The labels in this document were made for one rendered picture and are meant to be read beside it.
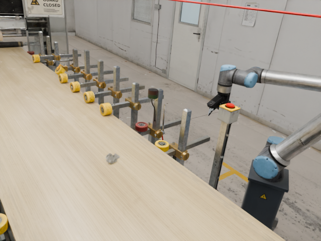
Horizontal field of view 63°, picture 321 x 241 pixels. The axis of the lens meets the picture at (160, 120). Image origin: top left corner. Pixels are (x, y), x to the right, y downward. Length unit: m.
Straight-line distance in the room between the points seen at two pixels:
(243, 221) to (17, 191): 0.90
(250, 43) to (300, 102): 1.14
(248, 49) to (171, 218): 3.57
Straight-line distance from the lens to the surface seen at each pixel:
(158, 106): 1.62
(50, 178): 1.26
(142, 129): 1.64
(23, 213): 1.13
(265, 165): 1.68
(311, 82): 1.67
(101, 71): 2.21
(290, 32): 4.01
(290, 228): 2.59
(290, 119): 4.09
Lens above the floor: 1.66
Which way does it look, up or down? 26 degrees down
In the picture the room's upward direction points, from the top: 5 degrees clockwise
